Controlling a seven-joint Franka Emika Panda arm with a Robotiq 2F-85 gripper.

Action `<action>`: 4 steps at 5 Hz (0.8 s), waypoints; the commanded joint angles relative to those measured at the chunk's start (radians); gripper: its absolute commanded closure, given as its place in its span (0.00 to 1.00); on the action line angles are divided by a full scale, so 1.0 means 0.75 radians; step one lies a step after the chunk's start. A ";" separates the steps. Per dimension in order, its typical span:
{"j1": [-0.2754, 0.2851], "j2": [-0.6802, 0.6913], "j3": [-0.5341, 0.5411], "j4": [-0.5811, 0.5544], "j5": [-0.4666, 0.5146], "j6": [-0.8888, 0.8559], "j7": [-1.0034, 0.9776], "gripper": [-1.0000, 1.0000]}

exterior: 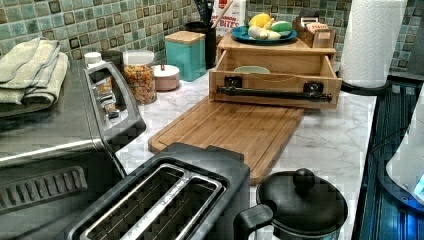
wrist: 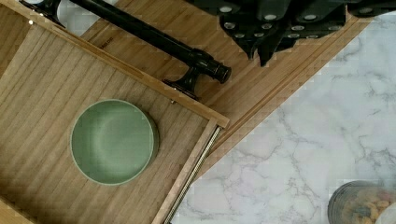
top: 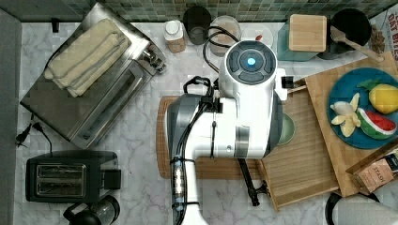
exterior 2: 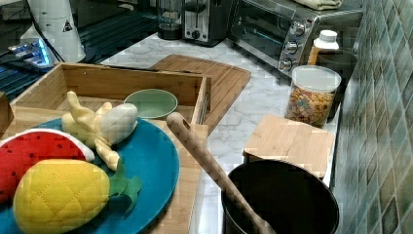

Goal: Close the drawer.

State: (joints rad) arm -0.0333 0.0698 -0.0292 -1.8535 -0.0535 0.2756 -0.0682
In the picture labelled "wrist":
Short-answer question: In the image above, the glass jar with snacks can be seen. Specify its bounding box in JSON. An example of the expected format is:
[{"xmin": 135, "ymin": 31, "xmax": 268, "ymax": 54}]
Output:
[{"xmin": 328, "ymin": 180, "xmax": 396, "ymax": 224}]

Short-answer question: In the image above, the black drawer handle bar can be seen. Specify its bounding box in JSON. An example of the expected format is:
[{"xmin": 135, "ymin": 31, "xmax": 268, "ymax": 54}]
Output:
[{"xmin": 19, "ymin": 0, "xmax": 233, "ymax": 101}]

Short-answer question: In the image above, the green ceramic bowl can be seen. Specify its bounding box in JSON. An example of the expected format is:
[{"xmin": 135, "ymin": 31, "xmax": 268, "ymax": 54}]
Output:
[{"xmin": 70, "ymin": 99, "xmax": 160, "ymax": 186}]

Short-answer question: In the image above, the wooden drawer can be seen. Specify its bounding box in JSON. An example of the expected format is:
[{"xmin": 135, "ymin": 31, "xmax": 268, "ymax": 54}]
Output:
[{"xmin": 1, "ymin": 0, "xmax": 228, "ymax": 224}]

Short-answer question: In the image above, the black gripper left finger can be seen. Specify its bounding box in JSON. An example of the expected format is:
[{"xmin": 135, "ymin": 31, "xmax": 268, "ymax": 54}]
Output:
[{"xmin": 219, "ymin": 14, "xmax": 274, "ymax": 60}]

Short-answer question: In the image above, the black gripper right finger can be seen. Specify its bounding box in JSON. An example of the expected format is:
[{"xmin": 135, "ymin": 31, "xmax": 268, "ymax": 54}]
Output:
[{"xmin": 258, "ymin": 12, "xmax": 346, "ymax": 66}]

